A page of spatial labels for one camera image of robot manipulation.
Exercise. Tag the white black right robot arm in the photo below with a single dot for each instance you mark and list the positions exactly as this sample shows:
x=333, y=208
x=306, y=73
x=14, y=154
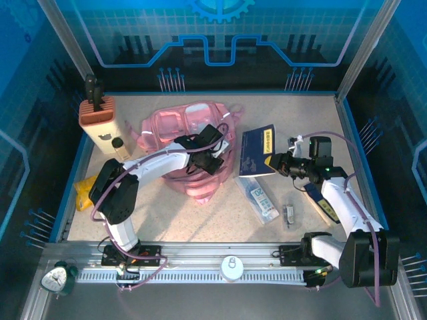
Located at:
x=363, y=263

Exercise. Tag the navy book yellow label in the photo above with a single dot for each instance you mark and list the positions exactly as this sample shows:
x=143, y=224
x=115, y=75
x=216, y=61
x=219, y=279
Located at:
x=253, y=150
x=325, y=208

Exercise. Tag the cream knife block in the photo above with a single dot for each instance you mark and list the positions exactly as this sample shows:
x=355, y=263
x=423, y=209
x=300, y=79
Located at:
x=100, y=130

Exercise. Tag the white round knob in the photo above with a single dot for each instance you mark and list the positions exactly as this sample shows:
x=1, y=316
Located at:
x=231, y=268

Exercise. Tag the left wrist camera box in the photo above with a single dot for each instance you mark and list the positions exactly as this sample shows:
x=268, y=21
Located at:
x=211, y=134

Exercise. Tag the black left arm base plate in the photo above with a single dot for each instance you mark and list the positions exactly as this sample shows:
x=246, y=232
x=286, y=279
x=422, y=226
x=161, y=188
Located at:
x=151, y=255

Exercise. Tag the small grey clip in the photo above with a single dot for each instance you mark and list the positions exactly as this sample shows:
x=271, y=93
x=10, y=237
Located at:
x=289, y=216

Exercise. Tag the clear pen pack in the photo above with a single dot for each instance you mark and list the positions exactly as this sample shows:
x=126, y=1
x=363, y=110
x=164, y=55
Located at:
x=258, y=198

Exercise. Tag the pink student backpack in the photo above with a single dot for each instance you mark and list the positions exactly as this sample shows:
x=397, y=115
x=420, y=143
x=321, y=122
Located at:
x=156, y=130

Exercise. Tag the aluminium frame post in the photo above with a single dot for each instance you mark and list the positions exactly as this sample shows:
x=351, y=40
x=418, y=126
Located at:
x=373, y=36
x=66, y=33

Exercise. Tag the yellow snack bag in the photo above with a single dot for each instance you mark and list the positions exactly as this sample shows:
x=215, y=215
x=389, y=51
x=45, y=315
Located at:
x=83, y=193

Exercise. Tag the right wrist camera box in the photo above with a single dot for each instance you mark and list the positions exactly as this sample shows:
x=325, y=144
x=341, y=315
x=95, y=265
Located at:
x=320, y=146

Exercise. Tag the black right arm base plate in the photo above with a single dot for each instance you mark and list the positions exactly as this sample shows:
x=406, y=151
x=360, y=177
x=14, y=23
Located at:
x=290, y=255

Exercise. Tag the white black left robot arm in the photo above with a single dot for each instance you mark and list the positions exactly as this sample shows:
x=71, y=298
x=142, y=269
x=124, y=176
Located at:
x=116, y=196

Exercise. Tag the aluminium front rail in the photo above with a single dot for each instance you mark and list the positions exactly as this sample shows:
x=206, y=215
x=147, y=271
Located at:
x=200, y=250

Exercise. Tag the green alarm clock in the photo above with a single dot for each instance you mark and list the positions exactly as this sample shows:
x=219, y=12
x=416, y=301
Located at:
x=55, y=280

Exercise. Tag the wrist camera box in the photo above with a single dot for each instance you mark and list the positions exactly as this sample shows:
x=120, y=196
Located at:
x=320, y=146
x=211, y=134

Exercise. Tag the small bottle black cap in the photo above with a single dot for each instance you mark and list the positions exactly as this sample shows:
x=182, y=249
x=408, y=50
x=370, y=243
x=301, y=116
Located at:
x=120, y=148

